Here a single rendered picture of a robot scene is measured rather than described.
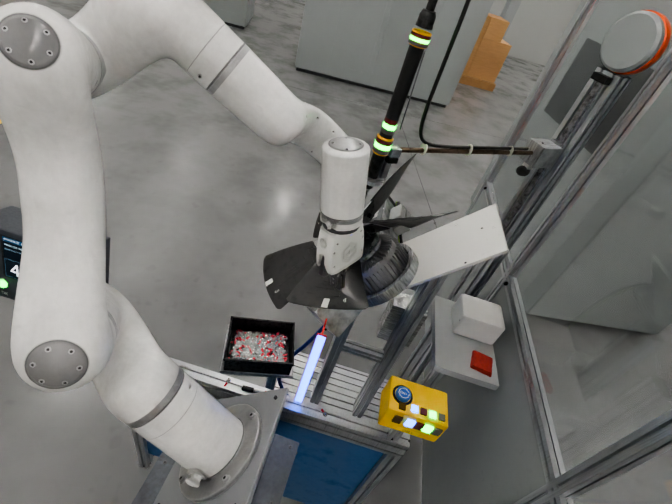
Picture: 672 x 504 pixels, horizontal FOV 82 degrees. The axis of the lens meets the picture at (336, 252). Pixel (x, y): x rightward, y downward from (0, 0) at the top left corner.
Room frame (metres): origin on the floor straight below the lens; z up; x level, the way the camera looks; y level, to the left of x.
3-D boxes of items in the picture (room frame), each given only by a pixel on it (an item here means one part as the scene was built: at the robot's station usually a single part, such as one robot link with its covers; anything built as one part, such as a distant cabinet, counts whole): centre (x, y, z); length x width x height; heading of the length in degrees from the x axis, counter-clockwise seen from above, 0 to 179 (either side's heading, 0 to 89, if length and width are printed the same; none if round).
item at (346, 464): (0.58, 0.07, 0.45); 0.82 x 0.01 x 0.66; 90
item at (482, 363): (0.95, -0.64, 0.87); 0.08 x 0.08 x 0.02; 79
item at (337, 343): (1.08, -0.13, 0.46); 0.09 x 0.04 x 0.91; 0
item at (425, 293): (1.08, -0.36, 0.58); 0.09 x 0.04 x 1.15; 0
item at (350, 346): (1.08, -0.25, 0.56); 0.19 x 0.04 x 0.04; 90
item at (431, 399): (0.58, -0.33, 1.02); 0.16 x 0.10 x 0.11; 90
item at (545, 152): (1.31, -0.54, 1.53); 0.10 x 0.07 x 0.08; 125
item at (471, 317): (1.14, -0.61, 0.92); 0.17 x 0.16 x 0.11; 90
